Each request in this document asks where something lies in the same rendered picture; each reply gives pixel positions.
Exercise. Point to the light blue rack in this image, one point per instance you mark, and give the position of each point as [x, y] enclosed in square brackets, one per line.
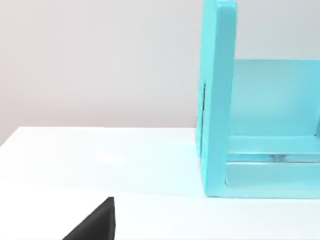
[220, 125]

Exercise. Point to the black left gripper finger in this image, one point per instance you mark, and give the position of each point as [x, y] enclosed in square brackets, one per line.
[101, 222]

